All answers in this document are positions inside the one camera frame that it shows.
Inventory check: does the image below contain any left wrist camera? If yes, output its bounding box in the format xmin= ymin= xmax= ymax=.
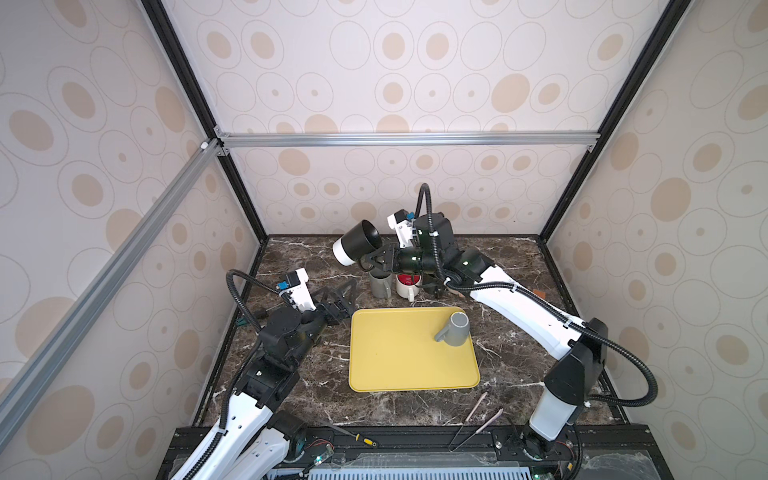
xmin=276 ymin=268 xmax=316 ymax=312

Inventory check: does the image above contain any horizontal aluminium frame bar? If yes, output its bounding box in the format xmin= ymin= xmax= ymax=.
xmin=202 ymin=130 xmax=600 ymax=152

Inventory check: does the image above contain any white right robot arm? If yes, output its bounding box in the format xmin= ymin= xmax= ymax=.
xmin=333 ymin=211 xmax=659 ymax=445

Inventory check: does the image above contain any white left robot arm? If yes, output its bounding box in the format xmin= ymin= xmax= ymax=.
xmin=174 ymin=269 xmax=358 ymax=479

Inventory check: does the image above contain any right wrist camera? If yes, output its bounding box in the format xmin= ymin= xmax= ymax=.
xmin=387 ymin=209 xmax=415 ymax=248

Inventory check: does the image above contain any white mug front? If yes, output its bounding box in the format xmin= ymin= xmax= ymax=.
xmin=395 ymin=274 xmax=422 ymax=303

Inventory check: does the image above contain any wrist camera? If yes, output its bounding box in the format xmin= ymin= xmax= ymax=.
xmin=387 ymin=209 xmax=415 ymax=248
xmin=276 ymin=268 xmax=316 ymax=312

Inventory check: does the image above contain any grey mug lying back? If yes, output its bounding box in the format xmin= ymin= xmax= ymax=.
xmin=434 ymin=311 xmax=470 ymax=347

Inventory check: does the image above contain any yellow black screwdriver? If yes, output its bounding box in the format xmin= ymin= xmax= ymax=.
xmin=328 ymin=424 xmax=378 ymax=448

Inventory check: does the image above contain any tall grey mug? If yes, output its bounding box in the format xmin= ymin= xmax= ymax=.
xmin=368 ymin=271 xmax=393 ymax=299

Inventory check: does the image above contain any black mug white bottom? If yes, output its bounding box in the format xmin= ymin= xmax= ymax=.
xmin=332 ymin=220 xmax=383 ymax=266

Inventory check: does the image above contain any left aluminium frame bar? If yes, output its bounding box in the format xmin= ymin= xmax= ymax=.
xmin=1 ymin=138 xmax=223 ymax=449

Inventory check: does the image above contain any yellow plastic tray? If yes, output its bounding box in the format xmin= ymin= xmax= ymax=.
xmin=348 ymin=307 xmax=480 ymax=392

